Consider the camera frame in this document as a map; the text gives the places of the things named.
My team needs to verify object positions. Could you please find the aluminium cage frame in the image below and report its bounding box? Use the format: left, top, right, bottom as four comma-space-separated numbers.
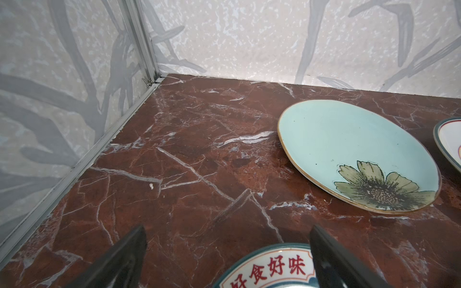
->
1, 1, 159, 266

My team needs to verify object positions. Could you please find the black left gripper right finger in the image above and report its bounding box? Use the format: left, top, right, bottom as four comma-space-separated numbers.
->
309, 224, 390, 288

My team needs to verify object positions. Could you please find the mint green flower plate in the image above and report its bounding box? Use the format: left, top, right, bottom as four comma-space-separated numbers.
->
277, 100, 442, 214

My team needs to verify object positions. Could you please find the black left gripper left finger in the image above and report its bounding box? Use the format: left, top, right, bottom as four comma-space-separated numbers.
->
66, 225, 147, 288

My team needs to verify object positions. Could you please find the orange sunburst plate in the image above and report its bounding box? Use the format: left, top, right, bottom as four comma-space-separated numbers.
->
433, 117, 461, 172

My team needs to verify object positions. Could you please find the green rimmed Chinese text plate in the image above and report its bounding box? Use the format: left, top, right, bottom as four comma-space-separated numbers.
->
213, 243, 319, 288

